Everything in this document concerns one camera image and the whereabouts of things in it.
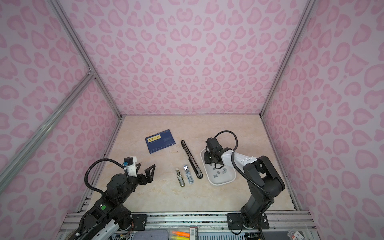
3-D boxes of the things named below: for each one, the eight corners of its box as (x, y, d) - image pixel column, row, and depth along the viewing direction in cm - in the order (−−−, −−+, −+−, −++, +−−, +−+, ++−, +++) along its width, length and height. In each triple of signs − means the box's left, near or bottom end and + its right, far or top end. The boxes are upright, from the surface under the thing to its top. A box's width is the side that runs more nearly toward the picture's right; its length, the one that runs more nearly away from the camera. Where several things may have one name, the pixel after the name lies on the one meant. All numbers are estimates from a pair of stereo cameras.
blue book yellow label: (150, 153, 101) (149, 152, 99) (145, 139, 109) (144, 137, 107) (175, 143, 106) (175, 142, 104) (169, 130, 114) (169, 128, 112)
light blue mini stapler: (190, 184, 88) (190, 183, 85) (183, 167, 94) (183, 165, 92) (194, 182, 88) (194, 181, 86) (187, 166, 95) (187, 164, 93)
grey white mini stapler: (181, 188, 86) (181, 184, 82) (176, 174, 92) (175, 170, 87) (185, 186, 87) (184, 182, 82) (179, 172, 92) (178, 168, 88)
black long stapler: (198, 179, 89) (198, 178, 87) (179, 143, 106) (179, 141, 104) (203, 177, 90) (203, 175, 88) (184, 141, 107) (183, 139, 105)
